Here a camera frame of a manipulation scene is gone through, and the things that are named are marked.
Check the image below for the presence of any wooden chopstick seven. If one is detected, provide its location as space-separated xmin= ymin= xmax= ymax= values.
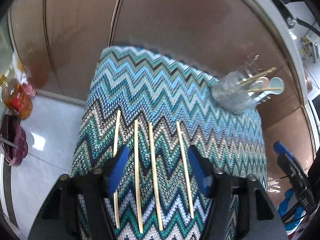
xmin=247 ymin=87 xmax=283 ymax=93

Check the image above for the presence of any wooden chopstick two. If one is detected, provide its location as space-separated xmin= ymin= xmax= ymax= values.
xmin=134 ymin=120 xmax=143 ymax=233

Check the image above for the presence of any light blue ceramic spoon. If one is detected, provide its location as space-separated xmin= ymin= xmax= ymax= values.
xmin=254 ymin=77 xmax=285 ymax=102

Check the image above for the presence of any wooden chopstick one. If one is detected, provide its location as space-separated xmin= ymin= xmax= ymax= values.
xmin=113 ymin=110 xmax=121 ymax=229

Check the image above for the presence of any wooden chopstick four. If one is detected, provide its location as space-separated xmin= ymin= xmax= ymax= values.
xmin=176 ymin=121 xmax=194 ymax=219

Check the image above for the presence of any wooden chopstick three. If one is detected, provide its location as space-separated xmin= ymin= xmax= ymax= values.
xmin=148 ymin=122 xmax=163 ymax=231

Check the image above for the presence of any wooden chopstick five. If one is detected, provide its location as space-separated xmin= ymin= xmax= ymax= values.
xmin=240 ymin=67 xmax=276 ymax=85

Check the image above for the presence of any beige ceramic spoon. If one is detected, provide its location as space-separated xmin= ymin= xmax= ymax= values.
xmin=248 ymin=77 xmax=269 ymax=96

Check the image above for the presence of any wooden chopstick six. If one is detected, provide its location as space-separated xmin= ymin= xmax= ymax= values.
xmin=240 ymin=72 xmax=268 ymax=86

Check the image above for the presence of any zigzag knitted table cloth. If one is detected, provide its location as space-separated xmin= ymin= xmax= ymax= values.
xmin=71 ymin=46 xmax=267 ymax=239

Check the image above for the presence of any purple plastic stool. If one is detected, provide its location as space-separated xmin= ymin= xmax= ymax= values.
xmin=1 ymin=114 xmax=28 ymax=166

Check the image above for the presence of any cooking oil bottle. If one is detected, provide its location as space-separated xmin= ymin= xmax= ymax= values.
xmin=1 ymin=73 xmax=33 ymax=120

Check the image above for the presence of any wire utensil rack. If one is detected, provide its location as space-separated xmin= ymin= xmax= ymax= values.
xmin=236 ymin=54 xmax=267 ymax=106

